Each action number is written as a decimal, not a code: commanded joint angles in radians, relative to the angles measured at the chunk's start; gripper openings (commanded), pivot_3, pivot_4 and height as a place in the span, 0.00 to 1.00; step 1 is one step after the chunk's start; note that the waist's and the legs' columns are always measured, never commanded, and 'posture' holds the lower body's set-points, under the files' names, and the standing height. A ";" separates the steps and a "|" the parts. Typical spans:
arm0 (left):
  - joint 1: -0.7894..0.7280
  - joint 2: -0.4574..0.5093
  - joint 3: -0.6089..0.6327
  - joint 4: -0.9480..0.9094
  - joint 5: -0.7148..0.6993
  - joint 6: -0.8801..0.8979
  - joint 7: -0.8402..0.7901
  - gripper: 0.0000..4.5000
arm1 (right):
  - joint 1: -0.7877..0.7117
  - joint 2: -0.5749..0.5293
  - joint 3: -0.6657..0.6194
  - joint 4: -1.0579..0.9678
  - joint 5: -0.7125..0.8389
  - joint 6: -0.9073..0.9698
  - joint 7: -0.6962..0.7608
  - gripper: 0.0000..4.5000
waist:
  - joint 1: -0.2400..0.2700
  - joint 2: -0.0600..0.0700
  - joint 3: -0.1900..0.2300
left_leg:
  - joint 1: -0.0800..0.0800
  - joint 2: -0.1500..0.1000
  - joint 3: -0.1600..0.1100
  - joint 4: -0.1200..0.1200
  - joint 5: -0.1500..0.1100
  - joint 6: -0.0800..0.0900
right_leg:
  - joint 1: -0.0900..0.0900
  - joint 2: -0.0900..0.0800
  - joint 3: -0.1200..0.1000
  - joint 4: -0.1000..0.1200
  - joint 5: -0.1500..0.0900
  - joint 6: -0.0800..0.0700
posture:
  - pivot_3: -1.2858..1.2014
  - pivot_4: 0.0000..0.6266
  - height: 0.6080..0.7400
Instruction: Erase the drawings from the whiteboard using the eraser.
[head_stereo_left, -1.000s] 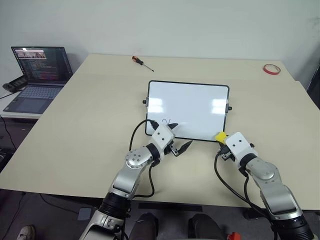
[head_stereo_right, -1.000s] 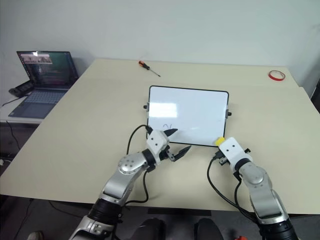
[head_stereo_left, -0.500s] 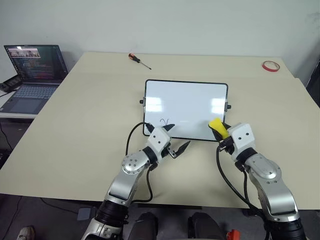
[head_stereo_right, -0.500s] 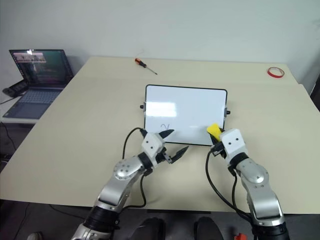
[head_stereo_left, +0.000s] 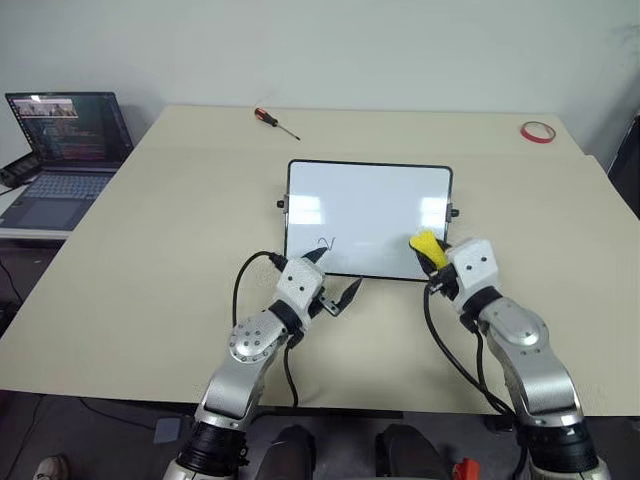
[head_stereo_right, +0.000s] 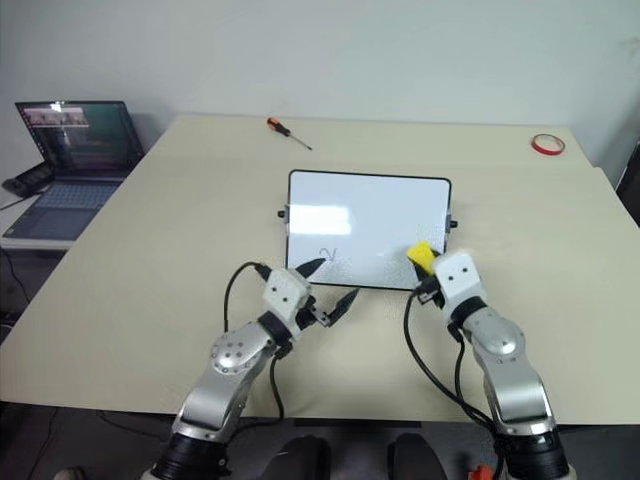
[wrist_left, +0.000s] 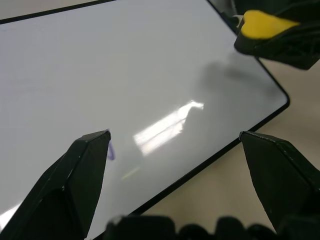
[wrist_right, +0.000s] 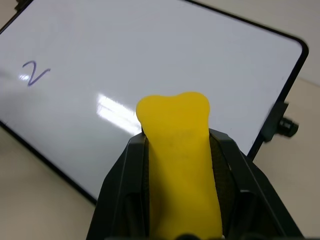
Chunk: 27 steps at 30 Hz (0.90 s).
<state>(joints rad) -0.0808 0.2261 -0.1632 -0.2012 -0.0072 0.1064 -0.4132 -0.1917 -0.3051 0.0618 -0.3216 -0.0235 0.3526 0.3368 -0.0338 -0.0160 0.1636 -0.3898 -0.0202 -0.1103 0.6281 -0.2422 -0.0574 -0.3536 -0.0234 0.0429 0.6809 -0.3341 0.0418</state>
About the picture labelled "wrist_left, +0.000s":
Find black-framed whiteboard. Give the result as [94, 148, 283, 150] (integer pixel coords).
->
[0, 0, 291, 240]

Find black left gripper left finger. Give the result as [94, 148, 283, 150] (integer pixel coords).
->
[0, 129, 112, 240]

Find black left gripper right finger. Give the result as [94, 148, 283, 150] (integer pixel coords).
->
[238, 130, 320, 234]

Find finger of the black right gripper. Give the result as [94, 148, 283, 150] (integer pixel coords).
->
[252, 22, 320, 71]
[206, 0, 320, 25]

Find yellow eraser with black felt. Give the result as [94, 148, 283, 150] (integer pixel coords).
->
[233, 9, 300, 55]

